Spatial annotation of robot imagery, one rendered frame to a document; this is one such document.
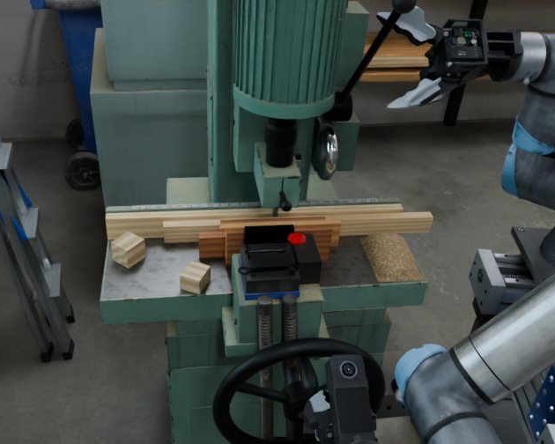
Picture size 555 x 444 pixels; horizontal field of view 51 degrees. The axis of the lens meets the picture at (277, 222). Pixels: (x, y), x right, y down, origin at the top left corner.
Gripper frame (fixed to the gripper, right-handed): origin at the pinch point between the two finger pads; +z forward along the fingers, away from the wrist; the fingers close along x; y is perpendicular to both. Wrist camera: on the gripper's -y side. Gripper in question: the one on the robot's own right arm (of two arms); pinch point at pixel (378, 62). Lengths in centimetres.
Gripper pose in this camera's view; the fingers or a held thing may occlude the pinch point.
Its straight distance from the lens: 93.4
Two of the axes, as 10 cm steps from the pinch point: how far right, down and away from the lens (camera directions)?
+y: 1.5, -1.8, -9.7
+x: 0.6, 9.8, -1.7
